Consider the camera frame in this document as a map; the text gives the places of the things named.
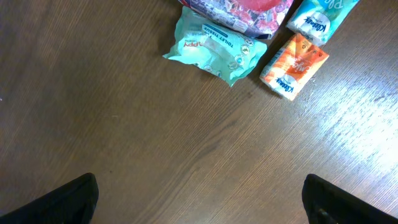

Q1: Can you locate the orange tissue pack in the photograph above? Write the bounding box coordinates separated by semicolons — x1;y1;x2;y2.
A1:
260;34;329;101

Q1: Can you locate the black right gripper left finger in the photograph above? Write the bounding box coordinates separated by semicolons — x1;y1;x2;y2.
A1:
1;173;99;224

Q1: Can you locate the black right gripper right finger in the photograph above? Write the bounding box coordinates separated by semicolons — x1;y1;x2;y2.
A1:
302;174;397;224

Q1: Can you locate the teal wet wipes pack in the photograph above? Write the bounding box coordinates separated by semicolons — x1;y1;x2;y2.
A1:
164;6;267;86

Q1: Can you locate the green white tissue pack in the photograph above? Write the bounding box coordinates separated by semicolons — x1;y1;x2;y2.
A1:
286;0;359;46

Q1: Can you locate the red purple tissue pack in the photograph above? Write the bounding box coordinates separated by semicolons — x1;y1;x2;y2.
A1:
179;0;293;39

